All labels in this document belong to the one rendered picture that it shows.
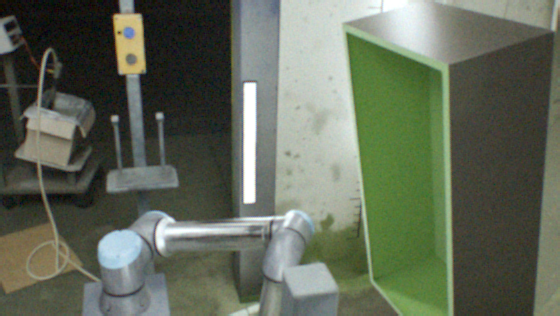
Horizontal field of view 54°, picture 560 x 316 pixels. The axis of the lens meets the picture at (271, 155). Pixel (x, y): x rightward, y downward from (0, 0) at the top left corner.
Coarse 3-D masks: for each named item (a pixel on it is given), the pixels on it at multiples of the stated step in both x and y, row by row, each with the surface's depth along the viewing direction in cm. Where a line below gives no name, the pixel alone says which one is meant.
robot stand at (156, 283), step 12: (156, 276) 218; (96, 288) 210; (156, 288) 211; (84, 300) 204; (96, 300) 204; (156, 300) 205; (84, 312) 198; (96, 312) 198; (156, 312) 199; (168, 312) 199
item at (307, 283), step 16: (288, 272) 58; (304, 272) 58; (320, 272) 58; (288, 288) 57; (304, 288) 56; (320, 288) 56; (336, 288) 56; (288, 304) 57; (304, 304) 55; (320, 304) 56; (336, 304) 56
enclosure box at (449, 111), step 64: (384, 64) 205; (448, 64) 141; (512, 64) 149; (384, 128) 217; (448, 128) 150; (512, 128) 158; (384, 192) 230; (448, 192) 161; (512, 192) 169; (384, 256) 245; (448, 256) 173; (512, 256) 181
